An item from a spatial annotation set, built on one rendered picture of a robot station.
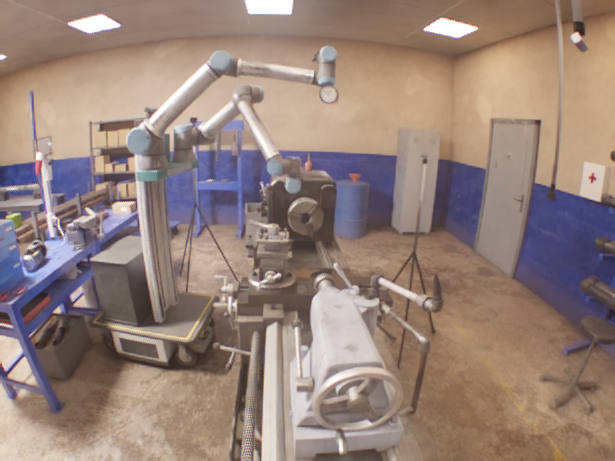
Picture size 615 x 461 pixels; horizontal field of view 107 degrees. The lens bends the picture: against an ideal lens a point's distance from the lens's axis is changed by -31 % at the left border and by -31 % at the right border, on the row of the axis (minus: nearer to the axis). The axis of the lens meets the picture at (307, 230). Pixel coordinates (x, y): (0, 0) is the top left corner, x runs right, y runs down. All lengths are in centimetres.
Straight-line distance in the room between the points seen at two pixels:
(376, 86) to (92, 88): 527
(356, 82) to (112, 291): 495
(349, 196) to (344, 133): 122
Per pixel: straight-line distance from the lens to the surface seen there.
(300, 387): 91
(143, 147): 183
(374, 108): 596
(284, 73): 192
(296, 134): 573
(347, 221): 531
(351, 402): 81
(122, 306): 257
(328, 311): 102
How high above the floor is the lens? 169
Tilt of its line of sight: 17 degrees down
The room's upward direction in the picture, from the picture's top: 2 degrees clockwise
